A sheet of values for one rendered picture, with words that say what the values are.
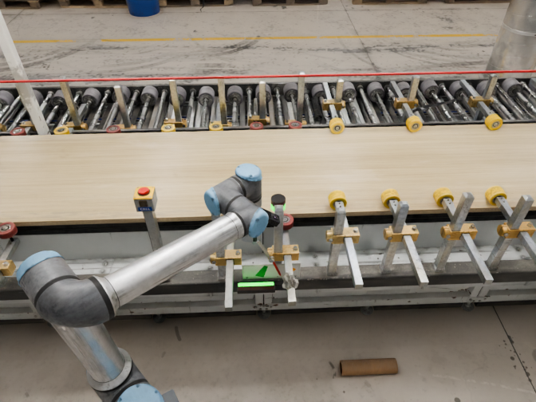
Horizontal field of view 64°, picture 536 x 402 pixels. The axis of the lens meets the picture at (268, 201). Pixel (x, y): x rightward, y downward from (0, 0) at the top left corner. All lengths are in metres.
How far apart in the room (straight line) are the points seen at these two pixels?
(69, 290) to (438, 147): 2.02
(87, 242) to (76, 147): 0.61
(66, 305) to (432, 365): 2.07
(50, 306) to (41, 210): 1.16
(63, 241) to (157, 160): 0.61
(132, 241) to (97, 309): 1.10
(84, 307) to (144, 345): 1.61
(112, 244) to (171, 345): 0.76
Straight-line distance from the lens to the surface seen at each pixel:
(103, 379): 1.59
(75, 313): 1.11
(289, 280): 1.76
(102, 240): 2.22
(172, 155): 2.38
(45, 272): 1.18
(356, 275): 1.70
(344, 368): 2.49
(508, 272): 2.29
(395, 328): 2.76
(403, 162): 2.39
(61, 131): 2.79
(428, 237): 2.30
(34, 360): 2.88
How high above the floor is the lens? 2.28
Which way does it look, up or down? 42 degrees down
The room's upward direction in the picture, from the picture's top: straight up
